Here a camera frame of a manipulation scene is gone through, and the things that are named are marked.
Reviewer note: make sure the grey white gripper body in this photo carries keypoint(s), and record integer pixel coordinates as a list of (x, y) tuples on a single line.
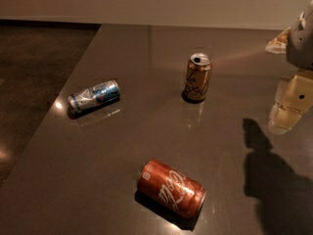
[(301, 44)]

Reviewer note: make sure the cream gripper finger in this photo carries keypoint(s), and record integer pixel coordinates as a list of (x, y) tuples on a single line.
[(294, 97), (279, 44)]

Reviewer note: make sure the orange LaCroix can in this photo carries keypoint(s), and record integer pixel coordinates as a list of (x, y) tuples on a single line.
[(199, 69)]

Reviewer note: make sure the red Coca-Cola can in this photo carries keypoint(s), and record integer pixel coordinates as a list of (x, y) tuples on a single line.
[(171, 188)]

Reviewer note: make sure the crushed blue silver Redbull can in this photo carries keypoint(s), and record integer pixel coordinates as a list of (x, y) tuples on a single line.
[(93, 97)]

